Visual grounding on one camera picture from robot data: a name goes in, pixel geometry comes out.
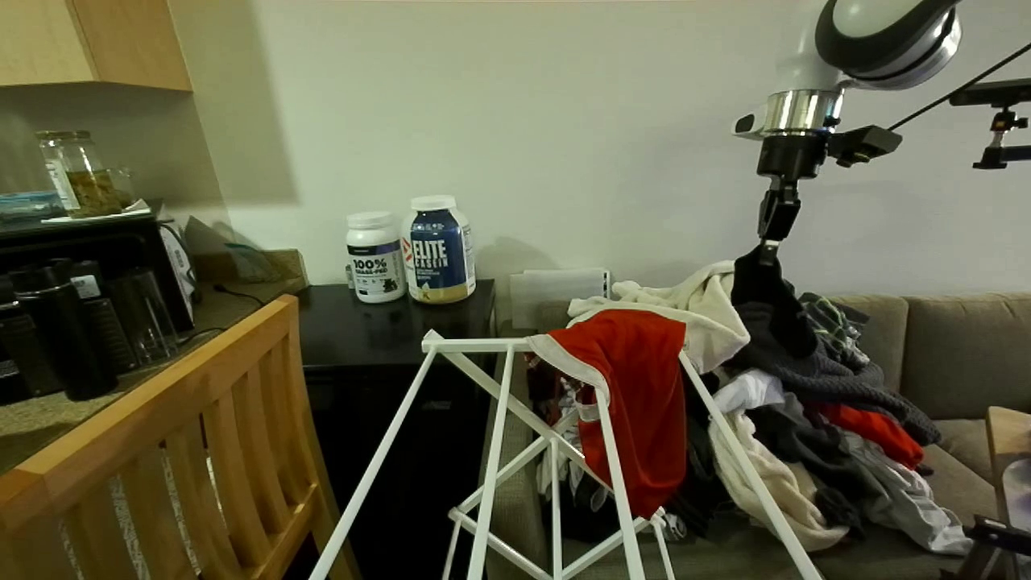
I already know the white drying rack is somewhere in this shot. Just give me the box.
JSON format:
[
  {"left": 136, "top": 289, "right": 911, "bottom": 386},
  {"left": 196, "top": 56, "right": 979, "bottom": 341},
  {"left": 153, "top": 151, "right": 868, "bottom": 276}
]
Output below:
[{"left": 306, "top": 327, "right": 829, "bottom": 580}]

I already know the dark grey knitted sweater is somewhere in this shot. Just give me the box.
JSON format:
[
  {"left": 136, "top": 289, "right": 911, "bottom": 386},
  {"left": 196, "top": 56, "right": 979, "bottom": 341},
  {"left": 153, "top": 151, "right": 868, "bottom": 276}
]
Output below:
[{"left": 739, "top": 299, "right": 943, "bottom": 444}]

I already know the white garment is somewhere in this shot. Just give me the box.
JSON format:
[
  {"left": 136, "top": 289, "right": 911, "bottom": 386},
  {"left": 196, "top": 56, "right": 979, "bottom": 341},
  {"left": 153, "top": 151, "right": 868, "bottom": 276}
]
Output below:
[{"left": 712, "top": 369, "right": 789, "bottom": 418}]

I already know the orange cloth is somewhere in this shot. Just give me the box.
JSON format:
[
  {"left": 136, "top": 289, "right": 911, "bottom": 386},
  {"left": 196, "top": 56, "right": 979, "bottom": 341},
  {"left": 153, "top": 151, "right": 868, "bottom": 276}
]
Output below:
[{"left": 546, "top": 305, "right": 694, "bottom": 521}]

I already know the black sock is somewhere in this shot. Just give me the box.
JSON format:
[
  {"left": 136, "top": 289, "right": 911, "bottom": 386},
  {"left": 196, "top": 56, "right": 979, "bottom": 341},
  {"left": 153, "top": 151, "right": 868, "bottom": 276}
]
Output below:
[{"left": 732, "top": 243, "right": 802, "bottom": 333}]

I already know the glass jar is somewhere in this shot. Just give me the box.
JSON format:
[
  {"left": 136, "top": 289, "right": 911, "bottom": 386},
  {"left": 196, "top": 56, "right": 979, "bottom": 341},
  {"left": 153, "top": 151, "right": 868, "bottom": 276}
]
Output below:
[{"left": 35, "top": 127, "right": 136, "bottom": 218}]

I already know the wooden slatted chair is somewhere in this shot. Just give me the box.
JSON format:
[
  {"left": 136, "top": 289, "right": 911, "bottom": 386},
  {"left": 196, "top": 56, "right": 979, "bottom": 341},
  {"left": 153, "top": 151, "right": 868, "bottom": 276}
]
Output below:
[{"left": 0, "top": 289, "right": 364, "bottom": 580}]

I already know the light grey garment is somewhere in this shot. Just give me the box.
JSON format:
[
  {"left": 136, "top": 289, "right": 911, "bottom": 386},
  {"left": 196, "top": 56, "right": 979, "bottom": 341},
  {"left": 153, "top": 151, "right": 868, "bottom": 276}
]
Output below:
[{"left": 850, "top": 459, "right": 979, "bottom": 558}]

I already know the olive green bag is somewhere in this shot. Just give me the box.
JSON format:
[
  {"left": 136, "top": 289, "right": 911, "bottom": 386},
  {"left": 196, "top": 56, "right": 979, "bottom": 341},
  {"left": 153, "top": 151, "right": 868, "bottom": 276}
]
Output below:
[{"left": 181, "top": 214, "right": 312, "bottom": 305}]

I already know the small white protein tub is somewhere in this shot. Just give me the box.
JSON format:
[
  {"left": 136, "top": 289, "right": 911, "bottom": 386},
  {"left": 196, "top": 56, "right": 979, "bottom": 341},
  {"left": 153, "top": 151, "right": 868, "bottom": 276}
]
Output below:
[{"left": 343, "top": 211, "right": 410, "bottom": 309}]

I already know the black clamp mount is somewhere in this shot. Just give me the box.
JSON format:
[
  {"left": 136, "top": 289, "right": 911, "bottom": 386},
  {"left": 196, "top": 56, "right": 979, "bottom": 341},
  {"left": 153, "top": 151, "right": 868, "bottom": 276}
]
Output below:
[{"left": 961, "top": 514, "right": 1031, "bottom": 580}]

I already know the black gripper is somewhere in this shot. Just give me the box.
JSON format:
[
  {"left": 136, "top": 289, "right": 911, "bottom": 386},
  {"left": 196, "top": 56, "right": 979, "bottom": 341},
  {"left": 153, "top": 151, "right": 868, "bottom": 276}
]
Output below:
[{"left": 758, "top": 135, "right": 829, "bottom": 253}]

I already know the wooden wall cabinet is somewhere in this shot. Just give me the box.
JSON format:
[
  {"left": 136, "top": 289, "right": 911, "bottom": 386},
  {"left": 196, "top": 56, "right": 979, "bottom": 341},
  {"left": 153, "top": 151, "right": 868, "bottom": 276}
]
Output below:
[{"left": 0, "top": 0, "right": 196, "bottom": 98}]

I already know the black coffee machine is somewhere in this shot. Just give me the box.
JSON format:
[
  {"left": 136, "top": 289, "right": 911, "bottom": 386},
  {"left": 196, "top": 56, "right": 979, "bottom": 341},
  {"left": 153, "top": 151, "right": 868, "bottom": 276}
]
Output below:
[{"left": 0, "top": 261, "right": 183, "bottom": 408}]

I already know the large blue-label protein tub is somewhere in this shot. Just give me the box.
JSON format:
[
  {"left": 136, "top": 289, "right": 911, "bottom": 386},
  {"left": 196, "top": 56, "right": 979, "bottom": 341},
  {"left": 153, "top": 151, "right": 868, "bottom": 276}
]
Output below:
[{"left": 404, "top": 192, "right": 479, "bottom": 309}]

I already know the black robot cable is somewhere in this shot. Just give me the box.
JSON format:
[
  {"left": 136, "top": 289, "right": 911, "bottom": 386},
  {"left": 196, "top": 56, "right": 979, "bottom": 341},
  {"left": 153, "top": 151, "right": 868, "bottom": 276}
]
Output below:
[{"left": 891, "top": 43, "right": 1031, "bottom": 135}]

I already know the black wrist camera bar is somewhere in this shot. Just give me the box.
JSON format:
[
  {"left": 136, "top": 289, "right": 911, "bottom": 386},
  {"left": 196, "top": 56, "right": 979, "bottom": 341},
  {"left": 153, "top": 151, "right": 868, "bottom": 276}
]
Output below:
[{"left": 823, "top": 123, "right": 905, "bottom": 171}]

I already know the cream fluffy towel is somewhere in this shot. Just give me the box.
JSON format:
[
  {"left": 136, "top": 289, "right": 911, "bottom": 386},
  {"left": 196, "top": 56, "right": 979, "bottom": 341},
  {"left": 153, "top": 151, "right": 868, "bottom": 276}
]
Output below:
[{"left": 563, "top": 259, "right": 754, "bottom": 377}]

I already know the light wooden board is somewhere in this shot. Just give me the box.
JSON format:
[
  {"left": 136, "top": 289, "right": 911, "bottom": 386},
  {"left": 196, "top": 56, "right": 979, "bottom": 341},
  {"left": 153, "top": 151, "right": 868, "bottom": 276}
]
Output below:
[{"left": 983, "top": 403, "right": 1031, "bottom": 468}]

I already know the microwave oven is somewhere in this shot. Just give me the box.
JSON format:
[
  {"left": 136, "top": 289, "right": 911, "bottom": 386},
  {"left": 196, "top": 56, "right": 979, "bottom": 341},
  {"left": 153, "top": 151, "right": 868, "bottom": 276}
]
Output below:
[{"left": 0, "top": 211, "right": 203, "bottom": 338}]

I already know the cream garment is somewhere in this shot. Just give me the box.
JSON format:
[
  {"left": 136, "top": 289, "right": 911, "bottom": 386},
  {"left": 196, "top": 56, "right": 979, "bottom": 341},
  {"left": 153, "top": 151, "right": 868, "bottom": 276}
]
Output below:
[{"left": 706, "top": 413, "right": 853, "bottom": 558}]

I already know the red garment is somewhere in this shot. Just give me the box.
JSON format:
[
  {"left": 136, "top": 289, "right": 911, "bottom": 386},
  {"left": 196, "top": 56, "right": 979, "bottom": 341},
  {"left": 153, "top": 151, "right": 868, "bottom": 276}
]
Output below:
[{"left": 823, "top": 400, "right": 928, "bottom": 473}]

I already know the black camera on stand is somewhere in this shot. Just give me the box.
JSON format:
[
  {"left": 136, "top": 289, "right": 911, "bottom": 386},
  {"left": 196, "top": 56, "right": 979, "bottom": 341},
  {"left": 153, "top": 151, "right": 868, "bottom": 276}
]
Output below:
[{"left": 947, "top": 74, "right": 1031, "bottom": 175}]

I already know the black side table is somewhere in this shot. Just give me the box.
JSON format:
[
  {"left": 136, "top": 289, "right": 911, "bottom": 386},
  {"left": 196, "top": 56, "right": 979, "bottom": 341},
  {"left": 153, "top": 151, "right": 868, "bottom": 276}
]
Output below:
[{"left": 297, "top": 282, "right": 521, "bottom": 580}]

